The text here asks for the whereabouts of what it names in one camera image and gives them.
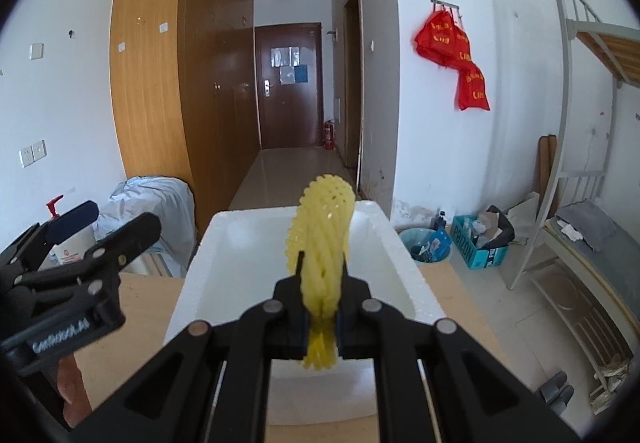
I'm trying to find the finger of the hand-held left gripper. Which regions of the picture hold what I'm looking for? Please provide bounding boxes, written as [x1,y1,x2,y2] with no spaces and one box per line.
[12,212,162,304]
[0,200,100,274]

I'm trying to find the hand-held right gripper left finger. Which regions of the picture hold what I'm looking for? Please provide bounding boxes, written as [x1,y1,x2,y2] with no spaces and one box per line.
[67,250,308,443]

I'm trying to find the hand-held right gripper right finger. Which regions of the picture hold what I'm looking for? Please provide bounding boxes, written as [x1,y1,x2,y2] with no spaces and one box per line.
[336,258,583,443]

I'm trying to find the white styrofoam box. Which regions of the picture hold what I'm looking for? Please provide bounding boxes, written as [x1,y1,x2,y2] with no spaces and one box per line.
[162,202,447,426]

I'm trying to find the yellow foam fruit net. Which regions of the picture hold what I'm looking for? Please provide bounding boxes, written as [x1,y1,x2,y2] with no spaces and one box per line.
[285,174,357,370]

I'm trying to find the person's left hand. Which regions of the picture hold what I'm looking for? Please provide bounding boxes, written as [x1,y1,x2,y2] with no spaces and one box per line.
[56,354,94,430]

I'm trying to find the white pump bottle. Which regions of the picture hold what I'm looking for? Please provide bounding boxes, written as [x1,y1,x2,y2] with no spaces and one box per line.
[46,196,97,269]

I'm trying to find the light blue cloth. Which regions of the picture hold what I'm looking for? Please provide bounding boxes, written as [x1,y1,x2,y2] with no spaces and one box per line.
[95,176,197,276]

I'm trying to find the teal plastic basin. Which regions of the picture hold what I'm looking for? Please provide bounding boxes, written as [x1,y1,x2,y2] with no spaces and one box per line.
[398,227,453,264]

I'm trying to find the blue cardboard box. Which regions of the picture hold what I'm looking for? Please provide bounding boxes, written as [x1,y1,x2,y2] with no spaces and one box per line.
[452,216,510,270]

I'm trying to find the wooden wardrobe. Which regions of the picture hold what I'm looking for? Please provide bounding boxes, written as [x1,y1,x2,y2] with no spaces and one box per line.
[109,0,261,234]

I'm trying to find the black plastic bag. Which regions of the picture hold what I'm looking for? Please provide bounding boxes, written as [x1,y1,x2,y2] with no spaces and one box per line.
[477,206,516,251]

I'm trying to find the dark brown door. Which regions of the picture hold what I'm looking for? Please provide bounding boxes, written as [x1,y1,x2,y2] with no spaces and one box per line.
[254,22,322,150]

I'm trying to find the grey slipper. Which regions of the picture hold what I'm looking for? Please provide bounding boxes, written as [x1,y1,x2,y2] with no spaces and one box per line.
[537,371,568,399]
[547,383,576,407]

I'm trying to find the leaning wooden boards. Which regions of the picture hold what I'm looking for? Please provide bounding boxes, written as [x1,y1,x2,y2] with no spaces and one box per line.
[532,136,558,219]

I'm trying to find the silver paper notice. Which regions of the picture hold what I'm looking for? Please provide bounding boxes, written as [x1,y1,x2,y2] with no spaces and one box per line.
[270,45,301,68]

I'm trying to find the grey folded blanket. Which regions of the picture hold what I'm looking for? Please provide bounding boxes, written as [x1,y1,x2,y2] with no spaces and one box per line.
[555,200,618,251]

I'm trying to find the red shopping bag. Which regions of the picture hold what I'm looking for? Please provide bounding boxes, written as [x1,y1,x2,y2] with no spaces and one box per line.
[414,6,471,70]
[454,58,491,112]

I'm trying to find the metal bunk bed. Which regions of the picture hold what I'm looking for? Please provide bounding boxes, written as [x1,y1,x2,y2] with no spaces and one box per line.
[507,0,640,419]

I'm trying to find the brown side door frame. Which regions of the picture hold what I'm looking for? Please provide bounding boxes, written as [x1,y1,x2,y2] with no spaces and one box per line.
[342,0,365,189]

